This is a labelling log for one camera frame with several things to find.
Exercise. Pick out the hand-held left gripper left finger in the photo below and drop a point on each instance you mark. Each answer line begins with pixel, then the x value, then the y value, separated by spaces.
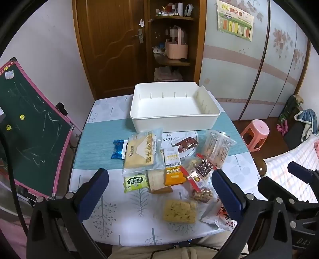
pixel 93 191

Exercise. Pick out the clear cracker packet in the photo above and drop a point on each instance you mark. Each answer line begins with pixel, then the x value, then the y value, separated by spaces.
pixel 216 147

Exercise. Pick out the dark box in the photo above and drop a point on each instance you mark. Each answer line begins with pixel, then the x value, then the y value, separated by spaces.
pixel 295 135

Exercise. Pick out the blue snack packet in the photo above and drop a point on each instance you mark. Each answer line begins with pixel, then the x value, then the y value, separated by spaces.
pixel 119 149

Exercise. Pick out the wooden corner shelf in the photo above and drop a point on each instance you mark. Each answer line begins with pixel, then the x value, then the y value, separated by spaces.
pixel 197 42

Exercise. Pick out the green bag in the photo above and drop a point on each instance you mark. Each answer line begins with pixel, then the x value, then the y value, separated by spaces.
pixel 289 112

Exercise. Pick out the orange and white snack packet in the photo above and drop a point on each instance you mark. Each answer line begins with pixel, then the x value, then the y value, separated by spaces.
pixel 173 174

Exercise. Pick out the small pink toy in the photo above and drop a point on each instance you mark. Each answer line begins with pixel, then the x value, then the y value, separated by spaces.
pixel 281 128

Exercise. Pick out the pink plastic stool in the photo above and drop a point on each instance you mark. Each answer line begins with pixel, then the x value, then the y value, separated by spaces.
pixel 255 133

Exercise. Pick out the white door hook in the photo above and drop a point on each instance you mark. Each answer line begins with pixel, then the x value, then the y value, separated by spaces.
pixel 141 23

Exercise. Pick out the brown chocolate packet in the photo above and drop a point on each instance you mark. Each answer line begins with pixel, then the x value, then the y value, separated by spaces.
pixel 187 144

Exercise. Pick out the brown sliced bread packet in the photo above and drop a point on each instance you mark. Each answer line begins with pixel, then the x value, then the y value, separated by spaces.
pixel 157 183

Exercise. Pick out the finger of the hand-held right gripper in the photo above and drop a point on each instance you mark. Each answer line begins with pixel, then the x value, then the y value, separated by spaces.
pixel 300 171
pixel 268 186

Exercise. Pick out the green snack packet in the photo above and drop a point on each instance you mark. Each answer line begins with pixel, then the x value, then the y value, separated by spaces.
pixel 135 183

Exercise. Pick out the small toys on shelf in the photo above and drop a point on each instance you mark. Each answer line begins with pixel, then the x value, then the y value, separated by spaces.
pixel 158 49

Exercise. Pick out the checked blanket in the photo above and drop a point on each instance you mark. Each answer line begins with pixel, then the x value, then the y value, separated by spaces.
pixel 281 164

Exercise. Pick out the teal table runner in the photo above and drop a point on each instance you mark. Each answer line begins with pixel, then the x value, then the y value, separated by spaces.
pixel 99 139

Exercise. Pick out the black easel clip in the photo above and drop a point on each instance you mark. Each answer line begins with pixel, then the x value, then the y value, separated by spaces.
pixel 61 107

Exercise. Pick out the brown wooden door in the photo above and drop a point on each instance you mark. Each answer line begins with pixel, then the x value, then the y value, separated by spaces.
pixel 112 44

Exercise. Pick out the clear red-trimmed nut packet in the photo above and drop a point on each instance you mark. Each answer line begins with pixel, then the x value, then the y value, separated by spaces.
pixel 201 195
pixel 204 167

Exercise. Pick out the blue and white cloth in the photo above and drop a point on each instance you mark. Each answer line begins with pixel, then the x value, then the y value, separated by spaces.
pixel 306 122

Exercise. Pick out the red and white snack packet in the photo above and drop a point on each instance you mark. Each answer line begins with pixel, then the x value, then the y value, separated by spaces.
pixel 214 216

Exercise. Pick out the pink-framed green chalkboard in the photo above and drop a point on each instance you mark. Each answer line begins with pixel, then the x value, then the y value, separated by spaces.
pixel 30 129

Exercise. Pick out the group of small bottles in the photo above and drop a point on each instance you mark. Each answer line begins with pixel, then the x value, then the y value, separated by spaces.
pixel 172 8

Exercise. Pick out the white plastic storage bin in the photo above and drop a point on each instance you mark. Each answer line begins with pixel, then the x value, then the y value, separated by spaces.
pixel 174 112

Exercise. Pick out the folded pale cloth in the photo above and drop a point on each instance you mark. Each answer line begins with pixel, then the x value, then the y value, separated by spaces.
pixel 165 73

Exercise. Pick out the floral wardrobe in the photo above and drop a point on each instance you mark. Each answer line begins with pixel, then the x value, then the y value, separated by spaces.
pixel 249 74

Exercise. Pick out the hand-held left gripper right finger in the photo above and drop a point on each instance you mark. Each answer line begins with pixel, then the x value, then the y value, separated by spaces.
pixel 225 193

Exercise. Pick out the wall poster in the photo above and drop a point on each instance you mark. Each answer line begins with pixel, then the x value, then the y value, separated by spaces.
pixel 235 20

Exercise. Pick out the large clear cake packet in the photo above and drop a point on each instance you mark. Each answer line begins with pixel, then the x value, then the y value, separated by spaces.
pixel 142 154

